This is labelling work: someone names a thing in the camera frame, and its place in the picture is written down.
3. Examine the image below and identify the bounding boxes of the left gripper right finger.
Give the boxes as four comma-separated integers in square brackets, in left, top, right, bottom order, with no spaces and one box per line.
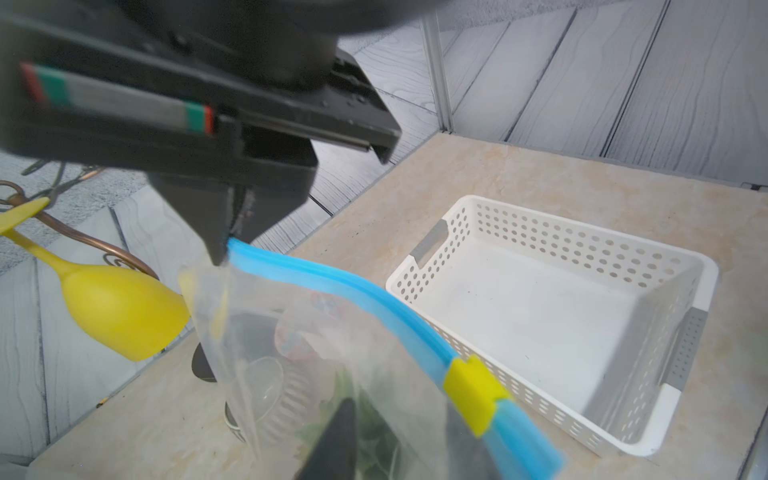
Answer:
[445,406,500,480]

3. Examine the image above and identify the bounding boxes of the zip-top bag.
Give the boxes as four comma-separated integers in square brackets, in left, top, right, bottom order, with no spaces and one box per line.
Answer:
[179,240,563,479]

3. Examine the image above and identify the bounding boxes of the copper wire glass stand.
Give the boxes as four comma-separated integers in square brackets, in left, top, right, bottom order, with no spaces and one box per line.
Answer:
[0,158,217,383]

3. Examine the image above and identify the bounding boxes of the yellow plastic wine glass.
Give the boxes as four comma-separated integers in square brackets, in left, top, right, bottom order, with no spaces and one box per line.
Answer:
[1,198,190,362]

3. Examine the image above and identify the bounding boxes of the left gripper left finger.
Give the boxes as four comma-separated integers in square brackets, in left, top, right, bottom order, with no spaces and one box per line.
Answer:
[296,398,358,480]

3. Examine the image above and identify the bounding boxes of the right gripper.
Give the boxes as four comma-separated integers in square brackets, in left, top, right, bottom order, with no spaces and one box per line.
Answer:
[1,1,402,266]

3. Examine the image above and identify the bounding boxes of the white perforated plastic basket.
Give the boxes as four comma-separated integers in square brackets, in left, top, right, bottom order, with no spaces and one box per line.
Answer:
[386,195,719,457]

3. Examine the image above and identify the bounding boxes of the grey ribbed ceramic cup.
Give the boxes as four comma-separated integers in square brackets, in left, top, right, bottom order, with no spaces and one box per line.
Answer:
[225,356,313,446]

